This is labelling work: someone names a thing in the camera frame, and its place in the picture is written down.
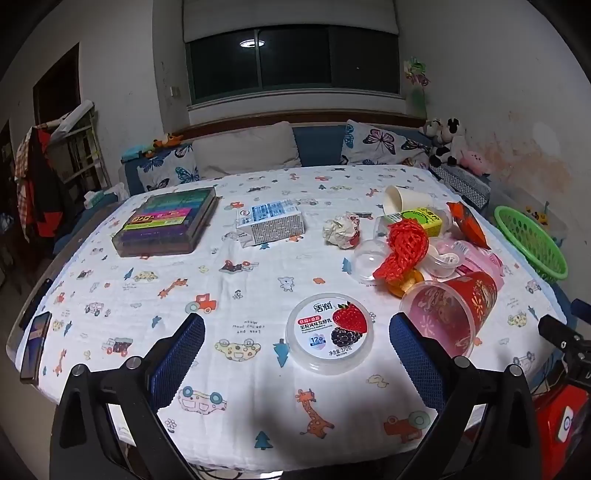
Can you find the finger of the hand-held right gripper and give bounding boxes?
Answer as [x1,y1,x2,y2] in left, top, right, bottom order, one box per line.
[537,314,583,357]

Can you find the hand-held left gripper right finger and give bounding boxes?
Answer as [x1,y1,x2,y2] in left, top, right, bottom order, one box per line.
[389,312,542,480]

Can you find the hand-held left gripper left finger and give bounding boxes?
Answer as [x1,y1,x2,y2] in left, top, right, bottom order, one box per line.
[50,313,206,480]

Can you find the orange peel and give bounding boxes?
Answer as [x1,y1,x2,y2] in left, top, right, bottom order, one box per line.
[387,271,424,297]

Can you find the green plastic basket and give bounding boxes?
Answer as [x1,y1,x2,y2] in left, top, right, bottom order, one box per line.
[493,205,569,283]

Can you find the clear plastic dome lid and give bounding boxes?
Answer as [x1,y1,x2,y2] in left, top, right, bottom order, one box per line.
[353,239,394,283]

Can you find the orange snack wrapper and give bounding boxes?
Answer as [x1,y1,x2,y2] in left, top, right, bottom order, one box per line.
[446,201,491,250]

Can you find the red plastic object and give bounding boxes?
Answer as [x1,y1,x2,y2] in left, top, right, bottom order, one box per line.
[530,382,591,468]

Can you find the red clear plastic cup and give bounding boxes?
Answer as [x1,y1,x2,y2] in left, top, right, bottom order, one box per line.
[399,271,499,359]

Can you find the berry yogurt tub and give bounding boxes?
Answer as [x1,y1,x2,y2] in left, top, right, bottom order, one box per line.
[285,292,376,375]

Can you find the pink plastic packaging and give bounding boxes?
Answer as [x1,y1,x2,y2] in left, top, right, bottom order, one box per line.
[438,234,505,278]

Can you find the small clear plastic container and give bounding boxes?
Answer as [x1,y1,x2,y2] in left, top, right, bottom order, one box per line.
[424,244,468,278]

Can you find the red mesh fruit net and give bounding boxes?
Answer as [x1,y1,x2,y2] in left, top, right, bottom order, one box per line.
[372,220,428,283]

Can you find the printed cartoon tablecloth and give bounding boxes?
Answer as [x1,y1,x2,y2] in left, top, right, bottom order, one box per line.
[7,164,561,474]

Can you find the clear plastic storage box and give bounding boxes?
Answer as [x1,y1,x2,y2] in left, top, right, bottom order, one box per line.
[488,184,570,241]

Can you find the colourful marker pen case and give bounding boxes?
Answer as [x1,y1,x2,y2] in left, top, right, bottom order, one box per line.
[112,186,219,258]

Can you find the yellow green drink carton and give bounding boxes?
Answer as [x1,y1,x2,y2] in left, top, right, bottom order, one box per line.
[401,207,452,237]

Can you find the black smartphone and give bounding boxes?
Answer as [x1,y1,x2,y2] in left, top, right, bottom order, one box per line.
[19,311,53,387]

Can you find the crumpled paper ball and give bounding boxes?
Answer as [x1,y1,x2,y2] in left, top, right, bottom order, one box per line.
[322,212,364,250]

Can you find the white blue milk carton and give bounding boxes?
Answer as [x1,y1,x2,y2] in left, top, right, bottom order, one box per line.
[235,200,306,248]

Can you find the white paper cup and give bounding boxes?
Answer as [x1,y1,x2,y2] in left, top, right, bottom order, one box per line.
[382,185,433,216]

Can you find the checkered cloth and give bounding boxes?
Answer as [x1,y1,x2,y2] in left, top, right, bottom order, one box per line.
[428,163,491,209]

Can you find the tissue pack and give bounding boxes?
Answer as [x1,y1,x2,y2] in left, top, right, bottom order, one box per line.
[82,182,126,209]

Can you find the small butterfly print pillow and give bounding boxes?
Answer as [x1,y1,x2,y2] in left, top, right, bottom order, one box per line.
[135,143,200,193]

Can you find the pink plush toy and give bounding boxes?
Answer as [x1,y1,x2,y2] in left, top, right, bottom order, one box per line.
[458,149,493,177]

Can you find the orange toy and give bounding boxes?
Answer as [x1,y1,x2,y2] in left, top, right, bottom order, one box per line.
[142,133,184,149]

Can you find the beige pillow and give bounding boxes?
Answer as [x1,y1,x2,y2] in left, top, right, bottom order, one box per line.
[191,121,302,180]

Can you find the large butterfly print pillow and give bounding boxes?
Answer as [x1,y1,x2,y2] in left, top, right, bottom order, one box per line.
[341,119,433,168]

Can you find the clothes rack with clothes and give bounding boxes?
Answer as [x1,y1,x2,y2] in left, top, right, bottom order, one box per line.
[13,102,112,243]

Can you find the black white plush toy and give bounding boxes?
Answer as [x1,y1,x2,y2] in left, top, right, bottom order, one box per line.
[421,117,468,168]

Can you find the dark window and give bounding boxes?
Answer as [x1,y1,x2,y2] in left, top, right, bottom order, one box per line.
[185,25,400,101]

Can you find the white roller blind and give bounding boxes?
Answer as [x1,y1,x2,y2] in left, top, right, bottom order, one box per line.
[182,0,400,45]

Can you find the green flower wall decoration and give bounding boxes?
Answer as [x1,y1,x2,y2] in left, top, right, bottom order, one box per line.
[403,56,431,117]

